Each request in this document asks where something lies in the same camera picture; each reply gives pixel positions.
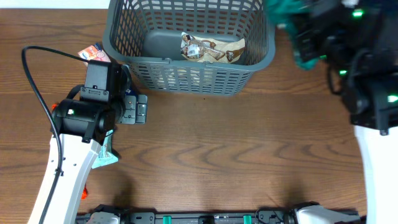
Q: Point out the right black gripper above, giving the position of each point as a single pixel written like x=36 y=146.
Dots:
x=306 y=35

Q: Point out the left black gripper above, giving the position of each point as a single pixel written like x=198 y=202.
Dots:
x=134 y=109

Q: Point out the green Nescafe coffee bag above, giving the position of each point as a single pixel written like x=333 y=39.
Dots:
x=280 y=13

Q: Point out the grey plastic lattice basket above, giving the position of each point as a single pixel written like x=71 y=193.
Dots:
x=146 y=35

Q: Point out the brown cookie pouch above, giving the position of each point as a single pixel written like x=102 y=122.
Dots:
x=198 y=49

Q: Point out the beige paper pouch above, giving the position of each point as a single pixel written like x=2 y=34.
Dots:
x=177 y=79

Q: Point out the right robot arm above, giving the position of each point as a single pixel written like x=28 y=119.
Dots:
x=358 y=41

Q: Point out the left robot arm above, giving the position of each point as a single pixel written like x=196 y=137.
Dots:
x=80 y=125

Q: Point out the mint green wipes packet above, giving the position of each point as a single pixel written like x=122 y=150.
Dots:
x=106 y=156

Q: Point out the Kleenex tissue multipack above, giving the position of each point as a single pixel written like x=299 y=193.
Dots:
x=96 y=52

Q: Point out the orange spaghetti packet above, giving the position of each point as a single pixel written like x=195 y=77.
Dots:
x=84 y=192

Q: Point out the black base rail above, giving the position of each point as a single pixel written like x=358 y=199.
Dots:
x=304 y=213

